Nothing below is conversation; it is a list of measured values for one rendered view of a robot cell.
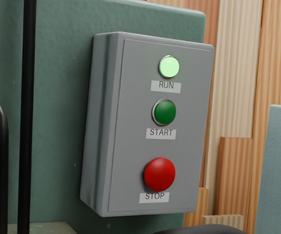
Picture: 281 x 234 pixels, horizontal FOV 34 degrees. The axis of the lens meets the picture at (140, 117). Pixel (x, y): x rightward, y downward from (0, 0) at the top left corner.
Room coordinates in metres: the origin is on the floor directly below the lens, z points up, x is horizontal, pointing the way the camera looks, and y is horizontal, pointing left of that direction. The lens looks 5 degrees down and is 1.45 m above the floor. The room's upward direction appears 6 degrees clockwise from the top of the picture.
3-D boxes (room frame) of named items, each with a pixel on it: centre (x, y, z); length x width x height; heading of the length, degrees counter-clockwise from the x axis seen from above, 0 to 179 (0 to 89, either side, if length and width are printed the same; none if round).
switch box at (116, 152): (0.43, -0.01, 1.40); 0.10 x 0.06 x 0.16; 117
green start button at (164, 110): (0.40, -0.02, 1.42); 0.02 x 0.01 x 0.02; 117
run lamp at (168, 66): (0.40, -0.02, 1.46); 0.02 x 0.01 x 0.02; 117
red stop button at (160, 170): (0.40, -0.02, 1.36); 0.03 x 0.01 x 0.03; 117
